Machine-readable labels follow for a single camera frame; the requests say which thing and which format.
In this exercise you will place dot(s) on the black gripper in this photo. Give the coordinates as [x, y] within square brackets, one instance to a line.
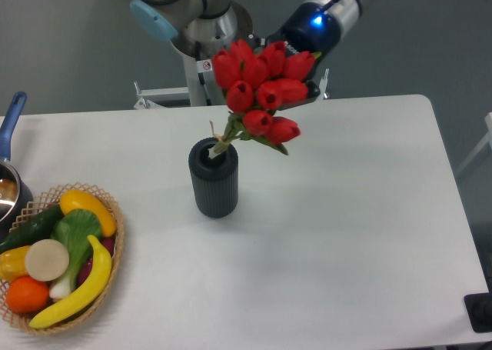
[307, 32]

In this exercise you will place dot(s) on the red tulip bouquet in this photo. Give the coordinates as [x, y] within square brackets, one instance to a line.
[255, 86]

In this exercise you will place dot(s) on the dark grey ribbed vase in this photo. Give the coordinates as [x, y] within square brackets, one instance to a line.
[214, 181]

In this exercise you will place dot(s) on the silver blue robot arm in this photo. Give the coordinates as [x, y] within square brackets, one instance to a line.
[180, 13]

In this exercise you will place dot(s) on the purple red vegetable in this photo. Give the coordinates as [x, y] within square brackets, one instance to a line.
[109, 244]

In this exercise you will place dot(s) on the yellow squash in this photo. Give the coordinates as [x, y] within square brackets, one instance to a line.
[78, 199]

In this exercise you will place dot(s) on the green bok choy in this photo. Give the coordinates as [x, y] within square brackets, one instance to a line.
[73, 231]

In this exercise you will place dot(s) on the woven wicker basket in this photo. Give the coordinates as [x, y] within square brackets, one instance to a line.
[116, 231]

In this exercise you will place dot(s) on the yellow banana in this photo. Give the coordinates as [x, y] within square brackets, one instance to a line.
[84, 295]

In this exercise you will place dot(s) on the green cucumber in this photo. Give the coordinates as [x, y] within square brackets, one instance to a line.
[38, 227]

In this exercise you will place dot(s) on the beige round radish slice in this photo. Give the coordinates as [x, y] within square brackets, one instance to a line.
[46, 260]

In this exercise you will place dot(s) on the black device at table edge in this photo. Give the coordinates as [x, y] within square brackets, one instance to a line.
[478, 308]

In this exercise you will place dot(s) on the yellow bell pepper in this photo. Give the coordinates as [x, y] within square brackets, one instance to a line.
[13, 263]

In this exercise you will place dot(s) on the orange fruit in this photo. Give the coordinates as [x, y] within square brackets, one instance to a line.
[26, 295]

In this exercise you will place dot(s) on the white frame at right edge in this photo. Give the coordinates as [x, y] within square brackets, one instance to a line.
[478, 153]

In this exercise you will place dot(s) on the blue handled saucepan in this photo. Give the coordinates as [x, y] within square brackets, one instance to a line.
[15, 194]

